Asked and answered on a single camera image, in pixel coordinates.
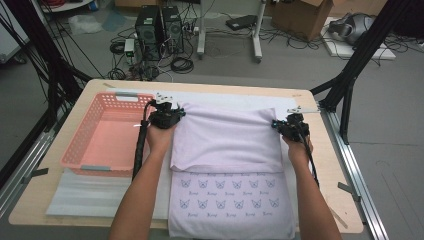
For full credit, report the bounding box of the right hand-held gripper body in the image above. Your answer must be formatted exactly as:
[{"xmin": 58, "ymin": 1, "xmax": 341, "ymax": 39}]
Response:
[{"xmin": 279, "ymin": 105, "xmax": 321, "ymax": 143}]

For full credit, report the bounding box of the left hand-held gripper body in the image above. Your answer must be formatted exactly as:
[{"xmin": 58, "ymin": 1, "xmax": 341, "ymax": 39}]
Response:
[{"xmin": 147, "ymin": 92, "xmax": 183, "ymax": 131}]

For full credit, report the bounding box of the lilac printed towel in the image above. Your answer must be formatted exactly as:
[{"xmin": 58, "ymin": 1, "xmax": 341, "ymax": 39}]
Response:
[{"xmin": 167, "ymin": 101, "xmax": 298, "ymax": 240}]

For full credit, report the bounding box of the pink plastic basket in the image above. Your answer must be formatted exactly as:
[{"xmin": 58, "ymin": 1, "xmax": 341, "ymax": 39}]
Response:
[{"xmin": 59, "ymin": 91, "xmax": 157, "ymax": 177}]

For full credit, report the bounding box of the person's right hand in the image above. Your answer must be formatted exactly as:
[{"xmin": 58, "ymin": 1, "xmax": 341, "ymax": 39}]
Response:
[{"xmin": 281, "ymin": 134, "xmax": 314, "ymax": 167}]

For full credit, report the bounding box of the person's left hand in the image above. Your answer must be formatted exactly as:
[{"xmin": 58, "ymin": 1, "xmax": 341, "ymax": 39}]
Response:
[{"xmin": 145, "ymin": 123, "xmax": 178, "ymax": 159}]

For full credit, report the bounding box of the white grid mat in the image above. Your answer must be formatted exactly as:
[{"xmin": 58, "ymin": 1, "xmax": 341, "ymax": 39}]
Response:
[{"xmin": 105, "ymin": 87, "xmax": 332, "ymax": 225}]

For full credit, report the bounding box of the small white device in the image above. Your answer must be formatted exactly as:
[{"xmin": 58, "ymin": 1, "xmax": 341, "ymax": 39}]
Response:
[{"xmin": 123, "ymin": 38, "xmax": 136, "ymax": 65}]

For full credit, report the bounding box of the slim black computer tower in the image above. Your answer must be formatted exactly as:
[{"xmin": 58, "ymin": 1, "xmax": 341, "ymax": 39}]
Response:
[{"xmin": 161, "ymin": 5, "xmax": 185, "ymax": 55}]

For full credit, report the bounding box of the white metal stand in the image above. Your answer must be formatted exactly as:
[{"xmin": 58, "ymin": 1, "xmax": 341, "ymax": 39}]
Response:
[{"xmin": 196, "ymin": 0, "xmax": 268, "ymax": 64}]

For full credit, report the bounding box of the large black computer tower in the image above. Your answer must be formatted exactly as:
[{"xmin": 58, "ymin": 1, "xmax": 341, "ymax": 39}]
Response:
[{"xmin": 134, "ymin": 4, "xmax": 165, "ymax": 62}]

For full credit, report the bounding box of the white floor board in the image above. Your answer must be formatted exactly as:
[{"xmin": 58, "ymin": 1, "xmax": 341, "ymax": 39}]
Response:
[{"xmin": 320, "ymin": 16, "xmax": 398, "ymax": 62}]

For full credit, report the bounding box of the open cardboard box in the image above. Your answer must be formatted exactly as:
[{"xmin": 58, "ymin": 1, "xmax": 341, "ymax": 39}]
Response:
[{"xmin": 270, "ymin": 0, "xmax": 334, "ymax": 42}]

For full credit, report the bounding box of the tan tape strip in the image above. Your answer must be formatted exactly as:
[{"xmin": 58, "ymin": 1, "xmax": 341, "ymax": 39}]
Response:
[{"xmin": 329, "ymin": 206, "xmax": 350, "ymax": 230}]

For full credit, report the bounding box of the black flat device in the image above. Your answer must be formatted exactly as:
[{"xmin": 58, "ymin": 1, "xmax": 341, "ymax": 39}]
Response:
[{"xmin": 225, "ymin": 14, "xmax": 258, "ymax": 32}]

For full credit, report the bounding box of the teal floor sheet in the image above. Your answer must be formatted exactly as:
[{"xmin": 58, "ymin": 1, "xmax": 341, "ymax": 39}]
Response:
[{"xmin": 101, "ymin": 9, "xmax": 128, "ymax": 33}]

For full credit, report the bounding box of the white foam sheet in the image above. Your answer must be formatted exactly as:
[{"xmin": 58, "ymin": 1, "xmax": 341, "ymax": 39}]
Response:
[{"xmin": 45, "ymin": 168, "xmax": 168, "ymax": 219}]

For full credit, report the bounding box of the flat cardboard box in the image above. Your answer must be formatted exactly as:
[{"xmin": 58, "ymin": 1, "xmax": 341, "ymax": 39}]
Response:
[{"xmin": 114, "ymin": 0, "xmax": 161, "ymax": 9}]

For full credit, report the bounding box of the grey rounded device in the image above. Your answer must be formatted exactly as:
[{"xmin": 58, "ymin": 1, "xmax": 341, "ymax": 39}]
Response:
[{"xmin": 328, "ymin": 12, "xmax": 376, "ymax": 46}]

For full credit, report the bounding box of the clear plastic bag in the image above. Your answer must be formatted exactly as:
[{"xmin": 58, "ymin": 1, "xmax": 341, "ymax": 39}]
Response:
[{"xmin": 68, "ymin": 14, "xmax": 103, "ymax": 35}]

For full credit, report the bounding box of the white round table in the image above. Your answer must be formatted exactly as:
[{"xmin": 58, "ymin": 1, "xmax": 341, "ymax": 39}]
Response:
[{"xmin": 39, "ymin": 0, "xmax": 95, "ymax": 14}]

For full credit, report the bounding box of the white cabinet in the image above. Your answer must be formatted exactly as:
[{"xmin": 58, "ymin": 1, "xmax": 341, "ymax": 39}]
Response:
[{"xmin": 0, "ymin": 0, "xmax": 30, "ymax": 65}]

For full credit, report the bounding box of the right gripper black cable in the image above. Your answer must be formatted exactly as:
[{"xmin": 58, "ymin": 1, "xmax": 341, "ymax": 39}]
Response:
[{"xmin": 298, "ymin": 128, "xmax": 320, "ymax": 189}]

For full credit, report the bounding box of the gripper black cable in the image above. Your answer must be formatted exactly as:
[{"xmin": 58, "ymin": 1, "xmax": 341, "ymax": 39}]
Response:
[
  {"xmin": 132, "ymin": 99, "xmax": 158, "ymax": 181},
  {"xmin": 298, "ymin": 128, "xmax": 320, "ymax": 189}
]

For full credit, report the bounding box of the coiled black cable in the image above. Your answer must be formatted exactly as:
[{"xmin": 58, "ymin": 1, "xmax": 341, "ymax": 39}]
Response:
[{"xmin": 170, "ymin": 56, "xmax": 195, "ymax": 75}]

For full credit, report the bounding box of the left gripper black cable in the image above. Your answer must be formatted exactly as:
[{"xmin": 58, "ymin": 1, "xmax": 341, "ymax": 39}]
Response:
[{"xmin": 132, "ymin": 99, "xmax": 158, "ymax": 181}]

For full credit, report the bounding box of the aluminium rail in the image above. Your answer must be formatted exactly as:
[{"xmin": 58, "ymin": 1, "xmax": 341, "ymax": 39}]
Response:
[
  {"xmin": 318, "ymin": 103, "xmax": 390, "ymax": 240},
  {"xmin": 0, "ymin": 109, "xmax": 69, "ymax": 219}
]

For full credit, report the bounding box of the grey metal bracket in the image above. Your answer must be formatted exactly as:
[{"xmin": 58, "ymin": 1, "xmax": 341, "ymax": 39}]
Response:
[
  {"xmin": 21, "ymin": 167, "xmax": 50, "ymax": 185},
  {"xmin": 337, "ymin": 181, "xmax": 362, "ymax": 203}
]

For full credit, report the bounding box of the black metal frame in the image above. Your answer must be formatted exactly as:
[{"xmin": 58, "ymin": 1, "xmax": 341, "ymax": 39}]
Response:
[
  {"xmin": 309, "ymin": 0, "xmax": 424, "ymax": 145},
  {"xmin": 0, "ymin": 0, "xmax": 94, "ymax": 189}
]

